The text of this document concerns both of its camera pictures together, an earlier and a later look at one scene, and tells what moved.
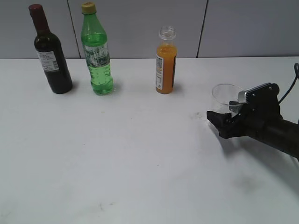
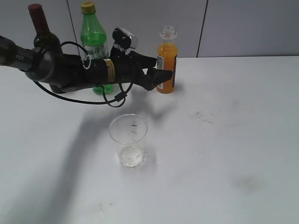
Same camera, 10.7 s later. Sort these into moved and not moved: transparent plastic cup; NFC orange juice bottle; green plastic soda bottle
Moved: transparent plastic cup
Not moved: green plastic soda bottle; NFC orange juice bottle
